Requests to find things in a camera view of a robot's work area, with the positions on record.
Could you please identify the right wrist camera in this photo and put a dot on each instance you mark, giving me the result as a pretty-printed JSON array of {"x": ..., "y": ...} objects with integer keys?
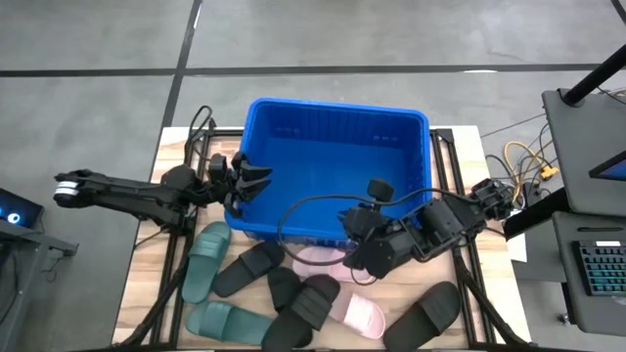
[{"x": 380, "y": 189}]

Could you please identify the green slide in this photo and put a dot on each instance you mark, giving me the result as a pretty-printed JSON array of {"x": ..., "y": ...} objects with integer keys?
[
  {"x": 225, "y": 322},
  {"x": 203, "y": 264}
]

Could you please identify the black table frame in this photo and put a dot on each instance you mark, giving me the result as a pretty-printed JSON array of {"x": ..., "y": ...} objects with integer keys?
[{"x": 582, "y": 146}]

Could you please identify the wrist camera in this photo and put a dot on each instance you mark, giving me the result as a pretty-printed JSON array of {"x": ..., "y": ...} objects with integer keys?
[
  {"x": 218, "y": 166},
  {"x": 380, "y": 189}
]

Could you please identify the black backlit keyboard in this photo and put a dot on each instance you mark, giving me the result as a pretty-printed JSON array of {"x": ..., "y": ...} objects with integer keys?
[{"x": 604, "y": 269}]

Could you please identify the white paper sheet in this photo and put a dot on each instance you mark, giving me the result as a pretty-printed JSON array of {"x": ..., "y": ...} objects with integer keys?
[{"x": 516, "y": 247}]

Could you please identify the grey desk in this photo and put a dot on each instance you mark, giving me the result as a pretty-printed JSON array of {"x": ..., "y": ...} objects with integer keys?
[{"x": 587, "y": 313}]

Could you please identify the large black slide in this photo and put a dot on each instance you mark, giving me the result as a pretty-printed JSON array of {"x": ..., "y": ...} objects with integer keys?
[
  {"x": 420, "y": 315},
  {"x": 303, "y": 308}
]

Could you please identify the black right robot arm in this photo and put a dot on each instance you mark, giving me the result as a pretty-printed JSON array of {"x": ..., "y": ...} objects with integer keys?
[{"x": 440, "y": 220}]

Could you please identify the black desk beam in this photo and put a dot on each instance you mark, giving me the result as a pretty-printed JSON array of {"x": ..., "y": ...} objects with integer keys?
[{"x": 535, "y": 215}]

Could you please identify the monitor with blue screen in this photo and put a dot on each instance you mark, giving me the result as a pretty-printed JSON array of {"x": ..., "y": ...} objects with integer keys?
[{"x": 613, "y": 168}]

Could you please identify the computer case with blue light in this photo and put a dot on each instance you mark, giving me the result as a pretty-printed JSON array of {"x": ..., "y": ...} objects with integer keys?
[{"x": 19, "y": 210}]

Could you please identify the pink slide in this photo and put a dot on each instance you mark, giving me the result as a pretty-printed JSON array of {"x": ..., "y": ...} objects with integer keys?
[
  {"x": 318, "y": 264},
  {"x": 359, "y": 313}
]

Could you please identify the grey cart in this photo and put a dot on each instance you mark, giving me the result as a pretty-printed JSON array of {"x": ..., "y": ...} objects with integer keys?
[{"x": 29, "y": 239}]

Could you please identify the blue plastic bin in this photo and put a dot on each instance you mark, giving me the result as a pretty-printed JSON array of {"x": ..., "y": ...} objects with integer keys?
[{"x": 332, "y": 161}]

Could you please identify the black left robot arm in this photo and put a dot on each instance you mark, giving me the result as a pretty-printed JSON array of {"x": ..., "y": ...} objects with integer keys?
[{"x": 122, "y": 195}]

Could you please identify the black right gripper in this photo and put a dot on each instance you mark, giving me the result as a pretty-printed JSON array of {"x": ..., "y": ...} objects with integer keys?
[{"x": 374, "y": 244}]

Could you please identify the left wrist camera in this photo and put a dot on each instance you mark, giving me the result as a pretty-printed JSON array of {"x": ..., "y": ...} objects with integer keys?
[{"x": 218, "y": 166}]

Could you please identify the black pole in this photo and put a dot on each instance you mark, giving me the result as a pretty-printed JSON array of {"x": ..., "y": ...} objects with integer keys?
[{"x": 594, "y": 75}]

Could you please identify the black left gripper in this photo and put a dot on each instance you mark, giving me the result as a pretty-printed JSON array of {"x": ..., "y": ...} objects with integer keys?
[{"x": 234, "y": 190}]

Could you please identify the small black slide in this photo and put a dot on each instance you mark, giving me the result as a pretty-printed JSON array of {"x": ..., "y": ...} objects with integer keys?
[
  {"x": 282, "y": 286},
  {"x": 247, "y": 269}
]

